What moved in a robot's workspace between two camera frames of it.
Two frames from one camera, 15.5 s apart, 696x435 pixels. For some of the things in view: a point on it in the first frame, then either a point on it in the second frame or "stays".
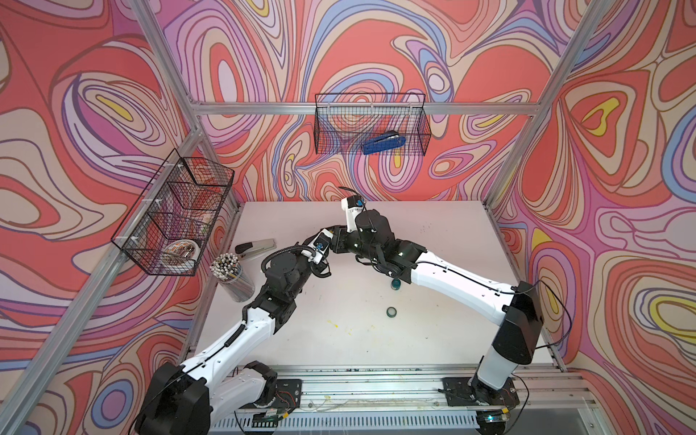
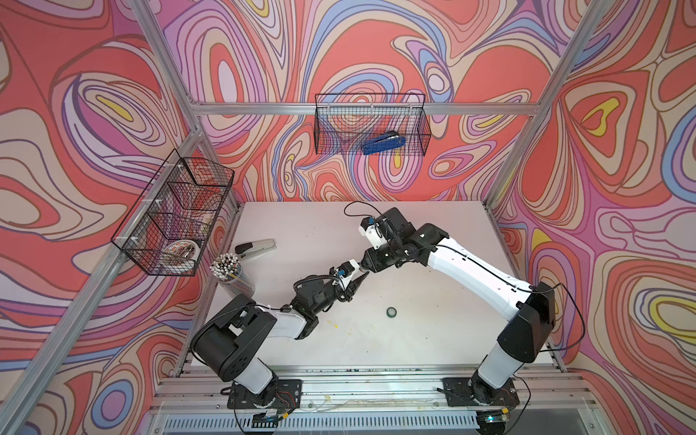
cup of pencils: x=227 y=268 stays
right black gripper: x=339 y=235 -> x=374 y=265
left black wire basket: x=165 y=227 stays
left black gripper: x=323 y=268 -> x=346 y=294
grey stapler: x=250 y=247 stays
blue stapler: x=391 y=140 stays
